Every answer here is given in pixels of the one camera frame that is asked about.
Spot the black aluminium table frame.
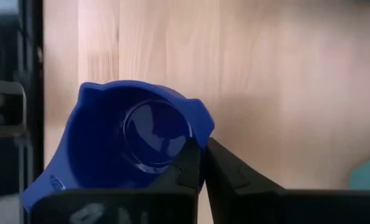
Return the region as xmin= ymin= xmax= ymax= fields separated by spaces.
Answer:
xmin=0 ymin=0 xmax=45 ymax=224

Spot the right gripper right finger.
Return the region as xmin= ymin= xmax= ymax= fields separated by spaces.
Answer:
xmin=204 ymin=137 xmax=370 ymax=224

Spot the dark blue measuring cup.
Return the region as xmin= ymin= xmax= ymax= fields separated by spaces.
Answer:
xmin=21 ymin=80 xmax=216 ymax=216

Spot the teal plastic basket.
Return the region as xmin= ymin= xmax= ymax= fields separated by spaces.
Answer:
xmin=348 ymin=155 xmax=370 ymax=191

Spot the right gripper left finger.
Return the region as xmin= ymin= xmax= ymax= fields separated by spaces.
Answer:
xmin=28 ymin=138 xmax=204 ymax=224

